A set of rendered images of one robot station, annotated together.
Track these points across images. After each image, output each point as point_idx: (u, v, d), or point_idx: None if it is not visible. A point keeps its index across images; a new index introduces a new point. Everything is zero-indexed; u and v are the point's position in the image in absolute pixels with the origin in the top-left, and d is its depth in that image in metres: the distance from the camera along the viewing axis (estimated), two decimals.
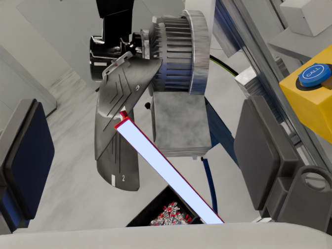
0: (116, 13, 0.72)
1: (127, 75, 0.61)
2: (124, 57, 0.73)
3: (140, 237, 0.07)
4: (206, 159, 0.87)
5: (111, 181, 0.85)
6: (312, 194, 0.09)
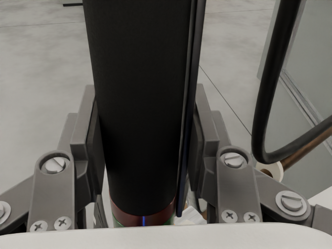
0: None
1: None
2: None
3: (140, 237, 0.07)
4: None
5: None
6: (236, 173, 0.09)
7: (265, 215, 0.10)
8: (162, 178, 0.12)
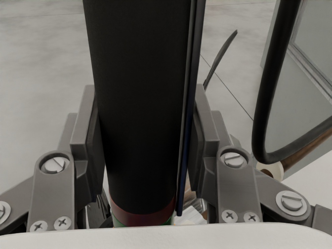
0: None
1: None
2: None
3: (140, 237, 0.07)
4: None
5: None
6: (236, 173, 0.09)
7: (265, 215, 0.10)
8: (162, 177, 0.12)
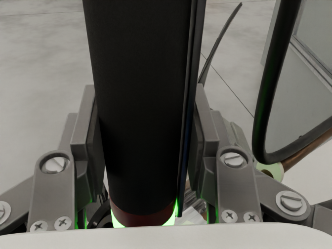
0: None
1: None
2: None
3: (140, 237, 0.07)
4: None
5: None
6: (236, 173, 0.09)
7: (265, 215, 0.10)
8: (163, 178, 0.12)
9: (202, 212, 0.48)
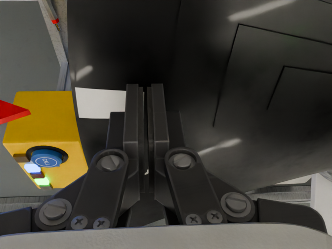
0: None
1: (317, 142, 0.18)
2: None
3: (140, 237, 0.07)
4: None
5: None
6: (188, 174, 0.09)
7: (213, 222, 0.10)
8: None
9: None
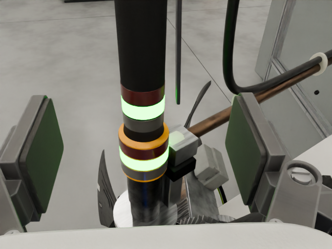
0: None
1: None
2: None
3: (140, 237, 0.07)
4: None
5: (98, 184, 0.87)
6: (299, 188, 0.09)
7: None
8: (155, 62, 0.20)
9: (186, 220, 0.68)
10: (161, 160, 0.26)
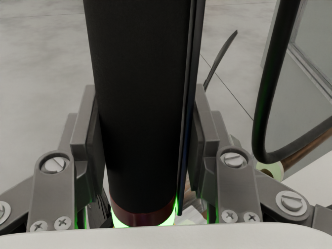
0: None
1: None
2: None
3: (140, 237, 0.07)
4: None
5: None
6: (236, 173, 0.09)
7: (265, 215, 0.10)
8: (162, 176, 0.12)
9: None
10: None
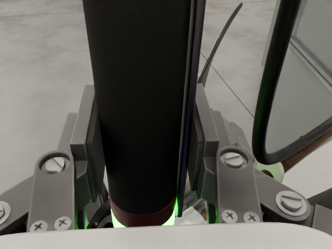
0: None
1: None
2: None
3: (140, 237, 0.07)
4: None
5: None
6: (236, 173, 0.09)
7: (265, 215, 0.10)
8: (162, 177, 0.12)
9: (203, 213, 0.48)
10: None
